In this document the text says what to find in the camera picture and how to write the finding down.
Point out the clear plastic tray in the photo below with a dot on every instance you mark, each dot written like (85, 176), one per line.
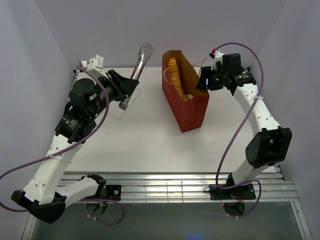
(115, 112)

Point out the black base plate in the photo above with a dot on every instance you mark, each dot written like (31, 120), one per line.
(245, 192)
(108, 192)

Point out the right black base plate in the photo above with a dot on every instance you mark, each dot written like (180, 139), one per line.
(245, 192)

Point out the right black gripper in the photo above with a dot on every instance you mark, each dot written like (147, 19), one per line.
(207, 73)

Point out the red paper bag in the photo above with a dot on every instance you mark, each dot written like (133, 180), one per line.
(189, 115)

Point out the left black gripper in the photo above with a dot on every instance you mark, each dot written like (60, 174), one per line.
(124, 87)

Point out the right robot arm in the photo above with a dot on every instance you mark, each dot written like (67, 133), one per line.
(270, 142)

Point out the long ridged bread loaf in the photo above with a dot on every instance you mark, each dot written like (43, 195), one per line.
(174, 78)

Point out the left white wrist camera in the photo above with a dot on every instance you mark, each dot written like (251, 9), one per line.
(94, 66)

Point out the aluminium frame rail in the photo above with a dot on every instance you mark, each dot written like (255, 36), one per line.
(139, 188)

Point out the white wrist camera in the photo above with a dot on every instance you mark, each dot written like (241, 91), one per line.
(216, 57)
(94, 66)

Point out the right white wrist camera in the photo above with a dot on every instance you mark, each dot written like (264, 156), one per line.
(216, 57)

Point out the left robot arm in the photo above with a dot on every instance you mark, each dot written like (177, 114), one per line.
(87, 100)

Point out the metal tongs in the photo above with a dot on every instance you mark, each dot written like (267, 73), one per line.
(144, 54)

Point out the white patterned round bread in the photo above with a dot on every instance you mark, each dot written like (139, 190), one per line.
(189, 96)

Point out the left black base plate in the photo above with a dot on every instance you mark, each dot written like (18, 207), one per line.
(108, 192)

